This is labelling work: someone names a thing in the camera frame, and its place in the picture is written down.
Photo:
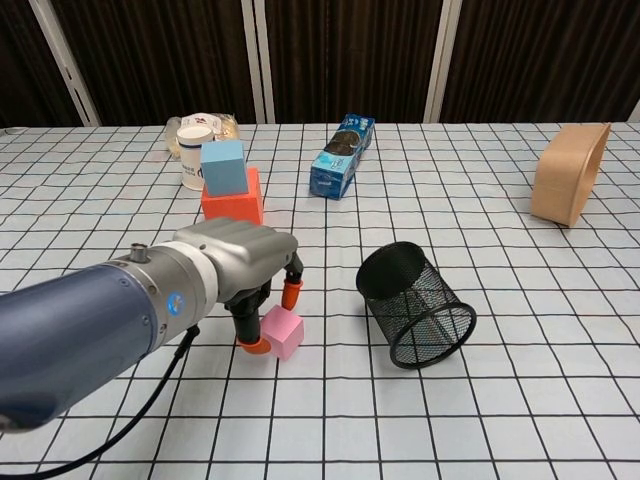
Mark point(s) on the white paper cup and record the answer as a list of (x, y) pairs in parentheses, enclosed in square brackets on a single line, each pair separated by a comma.
[(190, 160)]

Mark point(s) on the white partition frame post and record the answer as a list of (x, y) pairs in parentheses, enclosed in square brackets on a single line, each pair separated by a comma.
[(70, 70), (442, 60), (260, 60)]

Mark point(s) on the medium blue foam cube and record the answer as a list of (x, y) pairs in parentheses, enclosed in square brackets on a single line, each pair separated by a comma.
[(225, 170)]

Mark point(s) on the small pink foam cube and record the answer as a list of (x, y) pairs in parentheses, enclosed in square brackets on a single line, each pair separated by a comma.
[(285, 335)]

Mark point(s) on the tan oval container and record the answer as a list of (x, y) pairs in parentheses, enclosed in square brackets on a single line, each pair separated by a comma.
[(562, 175)]

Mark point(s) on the large orange foam cube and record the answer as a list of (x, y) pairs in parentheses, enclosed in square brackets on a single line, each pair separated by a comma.
[(235, 207)]

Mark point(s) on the clear snack bag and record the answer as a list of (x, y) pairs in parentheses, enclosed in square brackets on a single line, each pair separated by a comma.
[(227, 131)]

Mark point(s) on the black mesh pen holder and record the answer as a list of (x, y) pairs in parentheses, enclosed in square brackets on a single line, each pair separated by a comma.
[(415, 305)]

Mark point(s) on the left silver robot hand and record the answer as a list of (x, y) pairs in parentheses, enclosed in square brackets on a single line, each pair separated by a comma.
[(240, 255)]

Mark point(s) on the white checkered tablecloth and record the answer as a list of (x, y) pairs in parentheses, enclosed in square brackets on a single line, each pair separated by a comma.
[(400, 410)]

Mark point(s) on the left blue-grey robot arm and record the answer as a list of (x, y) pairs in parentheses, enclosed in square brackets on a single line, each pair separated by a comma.
[(75, 335)]

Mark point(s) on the blue cookie box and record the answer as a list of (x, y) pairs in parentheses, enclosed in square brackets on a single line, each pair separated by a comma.
[(337, 165)]

